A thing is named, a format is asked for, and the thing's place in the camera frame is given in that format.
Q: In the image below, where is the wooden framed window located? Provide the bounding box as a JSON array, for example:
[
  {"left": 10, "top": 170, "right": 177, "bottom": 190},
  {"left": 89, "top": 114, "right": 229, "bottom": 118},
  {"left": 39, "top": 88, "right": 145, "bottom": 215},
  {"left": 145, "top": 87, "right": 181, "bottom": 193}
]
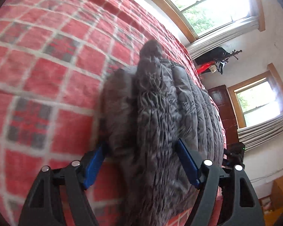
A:
[
  {"left": 134, "top": 0, "right": 266, "bottom": 41},
  {"left": 228, "top": 63, "right": 283, "bottom": 129}
]

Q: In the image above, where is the red plaid blanket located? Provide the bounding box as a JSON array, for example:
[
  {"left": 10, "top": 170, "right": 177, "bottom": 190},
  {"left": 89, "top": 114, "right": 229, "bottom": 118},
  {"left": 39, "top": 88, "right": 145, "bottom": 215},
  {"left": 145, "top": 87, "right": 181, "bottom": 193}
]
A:
[{"left": 0, "top": 0, "right": 227, "bottom": 226}]

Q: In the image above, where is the black hanging garment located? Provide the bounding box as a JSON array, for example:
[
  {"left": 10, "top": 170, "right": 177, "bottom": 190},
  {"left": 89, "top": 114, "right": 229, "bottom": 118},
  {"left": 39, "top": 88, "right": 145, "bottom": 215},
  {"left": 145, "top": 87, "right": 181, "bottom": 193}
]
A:
[{"left": 195, "top": 47, "right": 229, "bottom": 66}]

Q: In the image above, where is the wooden coat rack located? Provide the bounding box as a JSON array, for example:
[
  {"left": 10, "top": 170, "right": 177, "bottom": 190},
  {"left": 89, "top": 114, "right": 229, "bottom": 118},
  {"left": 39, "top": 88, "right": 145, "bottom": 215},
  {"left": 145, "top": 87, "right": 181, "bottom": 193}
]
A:
[{"left": 217, "top": 49, "right": 243, "bottom": 74}]

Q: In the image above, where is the red hanging item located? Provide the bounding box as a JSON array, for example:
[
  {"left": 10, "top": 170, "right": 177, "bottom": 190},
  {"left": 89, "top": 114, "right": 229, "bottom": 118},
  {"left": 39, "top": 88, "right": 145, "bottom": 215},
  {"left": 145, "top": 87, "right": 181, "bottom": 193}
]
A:
[{"left": 196, "top": 61, "right": 214, "bottom": 75}]

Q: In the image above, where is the grey quilted jacket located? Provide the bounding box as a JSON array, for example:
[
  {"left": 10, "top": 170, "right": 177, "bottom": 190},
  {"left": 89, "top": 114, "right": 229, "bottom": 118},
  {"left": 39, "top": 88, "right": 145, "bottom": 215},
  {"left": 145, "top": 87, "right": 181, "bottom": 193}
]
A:
[{"left": 98, "top": 40, "right": 227, "bottom": 226}]

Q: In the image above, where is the white curtain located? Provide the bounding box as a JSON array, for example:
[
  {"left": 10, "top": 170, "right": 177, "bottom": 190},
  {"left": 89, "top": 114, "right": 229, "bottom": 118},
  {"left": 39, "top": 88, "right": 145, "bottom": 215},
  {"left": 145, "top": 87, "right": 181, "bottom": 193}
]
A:
[
  {"left": 237, "top": 112, "right": 283, "bottom": 150},
  {"left": 187, "top": 16, "right": 261, "bottom": 59}
]

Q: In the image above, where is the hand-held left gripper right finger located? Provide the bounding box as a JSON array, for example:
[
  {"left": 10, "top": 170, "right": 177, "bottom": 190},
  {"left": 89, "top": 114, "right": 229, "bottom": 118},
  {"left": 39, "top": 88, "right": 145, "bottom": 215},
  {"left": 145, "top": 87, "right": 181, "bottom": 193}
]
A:
[{"left": 175, "top": 139, "right": 266, "bottom": 226}]

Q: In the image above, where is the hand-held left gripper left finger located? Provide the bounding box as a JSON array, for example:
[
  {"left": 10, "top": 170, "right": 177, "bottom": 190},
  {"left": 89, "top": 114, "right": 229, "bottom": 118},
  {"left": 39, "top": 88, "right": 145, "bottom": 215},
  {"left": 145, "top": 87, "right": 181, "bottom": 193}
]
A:
[{"left": 18, "top": 142, "right": 109, "bottom": 226}]

